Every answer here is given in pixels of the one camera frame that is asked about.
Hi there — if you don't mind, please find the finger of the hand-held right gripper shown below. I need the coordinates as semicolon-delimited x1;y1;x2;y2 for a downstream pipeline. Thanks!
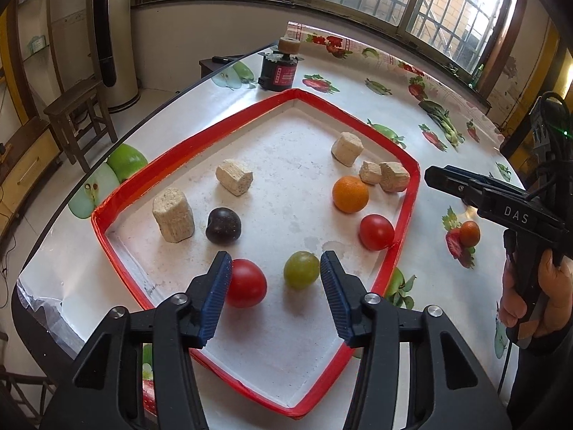
424;165;494;210
442;165;530;199

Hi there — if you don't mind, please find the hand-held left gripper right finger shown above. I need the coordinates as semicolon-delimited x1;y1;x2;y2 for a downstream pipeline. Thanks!
319;251;515;430

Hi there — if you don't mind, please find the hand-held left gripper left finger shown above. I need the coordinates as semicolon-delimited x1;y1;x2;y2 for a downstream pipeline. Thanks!
39;251;233;430

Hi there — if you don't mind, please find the red tomato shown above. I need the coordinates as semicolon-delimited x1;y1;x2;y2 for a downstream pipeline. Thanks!
225;258;268;308
359;214;396;252

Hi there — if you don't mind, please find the green grape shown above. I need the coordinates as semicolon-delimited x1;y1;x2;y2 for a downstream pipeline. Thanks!
283;251;320;290

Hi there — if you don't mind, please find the orange mandarin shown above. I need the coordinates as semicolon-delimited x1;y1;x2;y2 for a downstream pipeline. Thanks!
459;221;481;248
332;176;370;213

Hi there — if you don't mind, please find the beige puffed grain block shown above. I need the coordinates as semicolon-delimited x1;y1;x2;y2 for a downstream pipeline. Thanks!
380;161;411;193
359;160;382;185
331;132;364;167
216;158;252;196
152;187;196;243

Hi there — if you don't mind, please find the red rimmed white tray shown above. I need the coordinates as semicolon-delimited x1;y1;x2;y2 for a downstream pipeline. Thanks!
91;89;422;422

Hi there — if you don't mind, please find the person's right forearm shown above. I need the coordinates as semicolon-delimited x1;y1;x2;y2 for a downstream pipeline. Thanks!
506;331;573;430

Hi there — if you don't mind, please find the person's right hand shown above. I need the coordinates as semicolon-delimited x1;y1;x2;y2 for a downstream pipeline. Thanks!
498;246;573;338

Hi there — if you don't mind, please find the dark purple plum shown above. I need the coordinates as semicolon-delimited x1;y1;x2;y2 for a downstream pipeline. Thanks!
205;207;242;246

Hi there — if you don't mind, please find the fruit print tablecloth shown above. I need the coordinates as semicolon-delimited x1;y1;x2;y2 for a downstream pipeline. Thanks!
17;20;526;430

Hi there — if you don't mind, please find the black canister with cork top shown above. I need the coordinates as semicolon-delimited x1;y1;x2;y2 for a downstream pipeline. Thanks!
258;36;306;93

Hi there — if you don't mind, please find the brown wooden stool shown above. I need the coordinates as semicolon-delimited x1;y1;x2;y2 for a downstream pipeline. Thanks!
43;78;119;173

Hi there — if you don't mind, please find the dark wooden bench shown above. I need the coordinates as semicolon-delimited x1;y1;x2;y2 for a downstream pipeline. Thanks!
199;56;245;80

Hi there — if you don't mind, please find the wooden television cabinet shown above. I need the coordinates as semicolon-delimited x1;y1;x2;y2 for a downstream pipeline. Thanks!
0;116;63;220

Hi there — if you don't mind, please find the white standing air conditioner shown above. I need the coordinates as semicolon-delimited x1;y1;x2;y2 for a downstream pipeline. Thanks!
92;0;140;113

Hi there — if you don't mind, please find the black cable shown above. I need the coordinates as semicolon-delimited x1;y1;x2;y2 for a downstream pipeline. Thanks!
496;340;515;395

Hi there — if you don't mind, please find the wooden wall shelf unit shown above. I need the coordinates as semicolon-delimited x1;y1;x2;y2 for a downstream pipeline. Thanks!
0;0;52;117

